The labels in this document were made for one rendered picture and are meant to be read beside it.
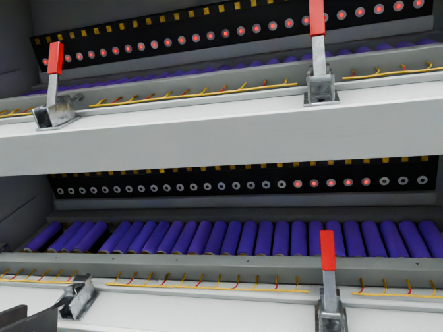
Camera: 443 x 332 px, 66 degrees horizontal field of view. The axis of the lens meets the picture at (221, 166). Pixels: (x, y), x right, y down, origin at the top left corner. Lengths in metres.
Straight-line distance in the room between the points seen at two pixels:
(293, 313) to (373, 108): 0.20
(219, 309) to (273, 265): 0.07
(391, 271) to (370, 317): 0.05
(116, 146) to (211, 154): 0.09
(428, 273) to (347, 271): 0.07
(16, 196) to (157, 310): 0.31
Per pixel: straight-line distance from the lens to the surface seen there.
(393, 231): 0.43
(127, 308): 0.41
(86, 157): 0.36
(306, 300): 0.36
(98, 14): 0.61
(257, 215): 0.45
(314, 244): 0.40
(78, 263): 0.46
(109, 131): 0.33
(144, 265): 0.41
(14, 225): 0.60
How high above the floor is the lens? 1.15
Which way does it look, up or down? 5 degrees down
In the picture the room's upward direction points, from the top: 4 degrees counter-clockwise
